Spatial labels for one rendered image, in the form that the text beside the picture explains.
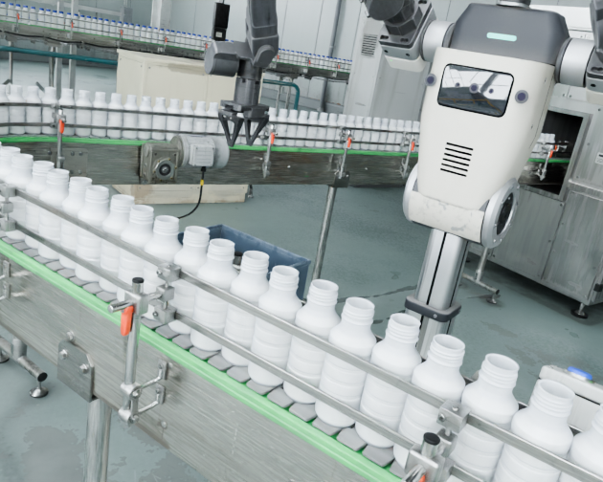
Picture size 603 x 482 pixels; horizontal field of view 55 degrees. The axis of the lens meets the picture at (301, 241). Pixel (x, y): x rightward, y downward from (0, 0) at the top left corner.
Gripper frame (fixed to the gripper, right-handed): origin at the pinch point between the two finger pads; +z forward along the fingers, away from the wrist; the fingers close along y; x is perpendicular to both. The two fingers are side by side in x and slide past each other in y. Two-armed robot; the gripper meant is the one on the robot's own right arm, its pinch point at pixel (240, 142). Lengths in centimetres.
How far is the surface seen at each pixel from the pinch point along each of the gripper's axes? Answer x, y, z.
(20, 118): -107, -4, 17
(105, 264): 13.8, 44.4, 16.2
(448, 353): 73, 42, 5
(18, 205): -14.0, 44.8, 14.1
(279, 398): 53, 44, 21
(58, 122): -98, -14, 16
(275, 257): 4.7, -14.0, 30.0
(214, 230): -15.1, -10.9, 28.3
